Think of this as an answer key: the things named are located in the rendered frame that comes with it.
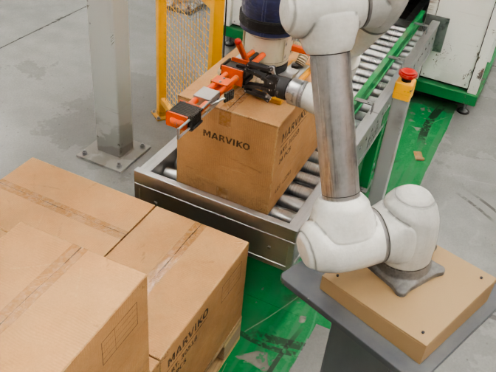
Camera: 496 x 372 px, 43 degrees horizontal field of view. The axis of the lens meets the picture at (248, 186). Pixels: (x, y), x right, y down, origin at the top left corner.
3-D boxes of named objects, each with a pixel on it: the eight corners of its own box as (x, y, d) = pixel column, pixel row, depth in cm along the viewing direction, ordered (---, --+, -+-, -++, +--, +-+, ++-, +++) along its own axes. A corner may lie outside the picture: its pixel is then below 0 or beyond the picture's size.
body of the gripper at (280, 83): (286, 83, 208) (260, 75, 211) (283, 105, 213) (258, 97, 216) (295, 74, 214) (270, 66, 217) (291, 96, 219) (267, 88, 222)
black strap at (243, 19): (255, 4, 245) (256, -6, 242) (311, 19, 238) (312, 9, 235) (228, 23, 228) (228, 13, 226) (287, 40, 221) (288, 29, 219)
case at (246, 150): (241, 116, 299) (248, 36, 274) (321, 141, 287) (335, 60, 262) (176, 182, 254) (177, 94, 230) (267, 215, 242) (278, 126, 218)
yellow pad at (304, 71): (291, 63, 258) (293, 52, 255) (314, 69, 255) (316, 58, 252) (255, 98, 233) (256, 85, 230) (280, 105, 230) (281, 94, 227)
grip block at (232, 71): (229, 70, 227) (230, 55, 223) (254, 77, 224) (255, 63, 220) (218, 80, 221) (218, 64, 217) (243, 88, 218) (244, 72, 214)
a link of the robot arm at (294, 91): (297, 112, 211) (281, 107, 213) (308, 100, 218) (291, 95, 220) (301, 88, 206) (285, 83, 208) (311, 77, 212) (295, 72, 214)
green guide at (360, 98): (418, 22, 406) (421, 8, 401) (434, 26, 403) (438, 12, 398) (331, 137, 289) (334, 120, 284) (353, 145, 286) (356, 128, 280)
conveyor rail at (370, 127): (425, 47, 413) (432, 19, 401) (432, 49, 411) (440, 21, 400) (282, 263, 243) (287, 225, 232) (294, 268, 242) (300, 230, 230)
